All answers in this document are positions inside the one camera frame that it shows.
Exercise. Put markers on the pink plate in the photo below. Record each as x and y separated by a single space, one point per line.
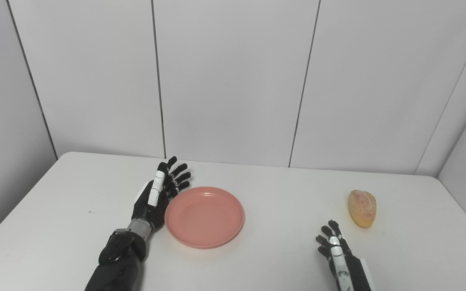
204 217

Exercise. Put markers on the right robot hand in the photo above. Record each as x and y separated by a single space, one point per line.
344 262

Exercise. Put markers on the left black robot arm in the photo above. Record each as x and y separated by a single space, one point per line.
123 258

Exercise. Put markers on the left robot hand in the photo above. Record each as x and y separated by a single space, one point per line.
156 198

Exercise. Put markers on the bread roll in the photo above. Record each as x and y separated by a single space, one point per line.
362 208

